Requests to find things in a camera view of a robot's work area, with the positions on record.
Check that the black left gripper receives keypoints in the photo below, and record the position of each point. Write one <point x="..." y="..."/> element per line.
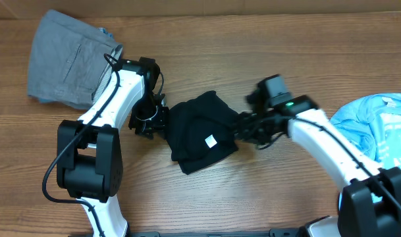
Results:
<point x="159" y="124"/>

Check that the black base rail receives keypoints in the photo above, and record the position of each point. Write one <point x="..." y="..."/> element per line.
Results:
<point x="274" y="232"/>

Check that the blue folded garment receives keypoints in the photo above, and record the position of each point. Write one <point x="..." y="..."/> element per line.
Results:
<point x="106" y="32"/>

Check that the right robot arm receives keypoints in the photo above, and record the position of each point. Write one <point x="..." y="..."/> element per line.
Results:
<point x="370" y="203"/>

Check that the grey folded shorts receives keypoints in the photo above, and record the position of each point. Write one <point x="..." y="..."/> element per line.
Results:
<point x="68" y="59"/>

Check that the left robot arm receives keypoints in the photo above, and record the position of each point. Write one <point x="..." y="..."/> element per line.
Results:
<point x="90" y="164"/>

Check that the black t-shirt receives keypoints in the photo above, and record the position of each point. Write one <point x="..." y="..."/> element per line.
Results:
<point x="199" y="132"/>

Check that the light blue t-shirt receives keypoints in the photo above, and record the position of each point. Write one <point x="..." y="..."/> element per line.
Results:
<point x="373" y="124"/>

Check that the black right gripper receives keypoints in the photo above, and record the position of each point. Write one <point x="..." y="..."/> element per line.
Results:
<point x="243" y="131"/>

